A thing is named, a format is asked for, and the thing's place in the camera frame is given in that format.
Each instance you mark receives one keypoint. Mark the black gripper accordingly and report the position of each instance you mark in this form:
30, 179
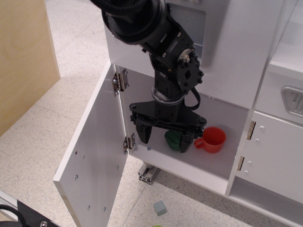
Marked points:
146, 115

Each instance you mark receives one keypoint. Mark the white low fridge door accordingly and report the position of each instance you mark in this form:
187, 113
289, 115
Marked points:
89, 174

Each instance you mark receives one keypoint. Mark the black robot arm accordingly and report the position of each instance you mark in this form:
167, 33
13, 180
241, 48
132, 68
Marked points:
149, 24

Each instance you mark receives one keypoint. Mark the green toy vegetable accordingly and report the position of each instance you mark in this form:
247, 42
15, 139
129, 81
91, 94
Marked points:
173, 139

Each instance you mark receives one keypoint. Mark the lower silver door hinge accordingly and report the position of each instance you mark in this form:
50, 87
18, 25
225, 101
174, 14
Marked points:
129, 143

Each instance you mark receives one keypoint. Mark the silver door hinge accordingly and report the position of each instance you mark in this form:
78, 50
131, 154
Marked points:
120, 82
129, 143

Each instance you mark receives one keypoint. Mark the aluminium extrusion leg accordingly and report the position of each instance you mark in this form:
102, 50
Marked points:
148, 173

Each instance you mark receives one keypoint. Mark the red plastic cup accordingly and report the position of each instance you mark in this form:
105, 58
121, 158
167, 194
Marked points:
212, 140

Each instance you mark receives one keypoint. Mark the upper silver door hinge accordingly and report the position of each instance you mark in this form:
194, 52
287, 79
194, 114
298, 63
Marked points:
120, 82

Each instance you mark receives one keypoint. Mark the grey foam cube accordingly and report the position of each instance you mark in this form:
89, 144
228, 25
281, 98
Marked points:
159, 208

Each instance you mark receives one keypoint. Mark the lower brass hinge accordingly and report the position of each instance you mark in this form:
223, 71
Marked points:
240, 163

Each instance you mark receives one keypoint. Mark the brass hinge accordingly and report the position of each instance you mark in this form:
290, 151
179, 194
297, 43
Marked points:
240, 163
251, 130

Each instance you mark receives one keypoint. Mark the upper brass hinge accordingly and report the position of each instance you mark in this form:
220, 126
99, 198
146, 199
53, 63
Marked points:
251, 130

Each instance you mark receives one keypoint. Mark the white toy kitchen cabinet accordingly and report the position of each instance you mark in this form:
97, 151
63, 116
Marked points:
259, 51

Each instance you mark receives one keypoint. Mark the white right cabinet door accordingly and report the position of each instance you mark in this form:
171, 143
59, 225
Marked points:
273, 156

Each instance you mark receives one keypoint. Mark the grey ice dispenser recess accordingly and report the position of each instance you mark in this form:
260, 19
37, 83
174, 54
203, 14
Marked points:
202, 20

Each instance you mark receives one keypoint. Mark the light wooden panel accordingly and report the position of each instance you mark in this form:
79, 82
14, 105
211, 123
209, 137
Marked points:
28, 65

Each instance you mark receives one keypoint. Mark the silver oven handle plate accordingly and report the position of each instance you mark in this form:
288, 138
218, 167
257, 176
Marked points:
293, 100

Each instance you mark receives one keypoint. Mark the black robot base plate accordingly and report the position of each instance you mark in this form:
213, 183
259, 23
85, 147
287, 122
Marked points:
34, 218

